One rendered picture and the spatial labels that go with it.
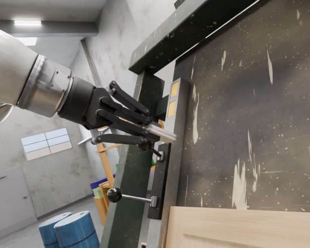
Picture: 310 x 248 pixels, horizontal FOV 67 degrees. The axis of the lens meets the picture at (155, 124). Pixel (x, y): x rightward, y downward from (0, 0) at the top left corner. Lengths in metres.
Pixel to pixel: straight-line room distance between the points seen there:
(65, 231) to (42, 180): 7.11
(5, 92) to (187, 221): 0.43
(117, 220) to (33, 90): 0.55
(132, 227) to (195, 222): 0.34
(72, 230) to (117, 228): 2.86
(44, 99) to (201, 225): 0.39
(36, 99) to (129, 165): 0.52
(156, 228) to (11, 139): 10.27
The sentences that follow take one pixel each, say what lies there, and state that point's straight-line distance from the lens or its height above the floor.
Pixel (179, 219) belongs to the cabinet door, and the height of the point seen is 1.33.
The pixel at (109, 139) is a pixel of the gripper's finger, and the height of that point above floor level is 1.56.
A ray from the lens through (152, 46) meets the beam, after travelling 0.91.
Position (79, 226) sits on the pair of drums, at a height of 0.72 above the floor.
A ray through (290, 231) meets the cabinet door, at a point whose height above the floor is 1.34.
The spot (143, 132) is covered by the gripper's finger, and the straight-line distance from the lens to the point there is 0.46.
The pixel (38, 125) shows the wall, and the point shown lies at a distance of 10.96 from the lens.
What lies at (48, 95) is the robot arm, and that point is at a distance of 0.38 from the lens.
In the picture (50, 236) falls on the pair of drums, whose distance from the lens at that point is 4.23.
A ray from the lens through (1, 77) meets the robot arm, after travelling 0.38.
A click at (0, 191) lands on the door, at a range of 10.53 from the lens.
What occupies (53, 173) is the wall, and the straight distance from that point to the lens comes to 10.76.
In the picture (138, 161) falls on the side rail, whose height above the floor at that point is 1.47.
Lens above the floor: 1.53
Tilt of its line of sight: 3 degrees up
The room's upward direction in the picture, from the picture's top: 19 degrees counter-clockwise
